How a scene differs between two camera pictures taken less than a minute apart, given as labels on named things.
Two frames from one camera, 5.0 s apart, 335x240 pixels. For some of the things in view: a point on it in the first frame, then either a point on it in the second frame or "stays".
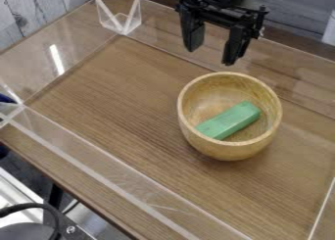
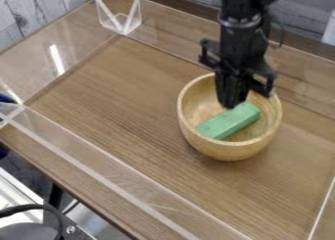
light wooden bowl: [212, 94] stays
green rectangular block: [221, 126] stays
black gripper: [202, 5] → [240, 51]
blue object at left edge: [7, 99] stays
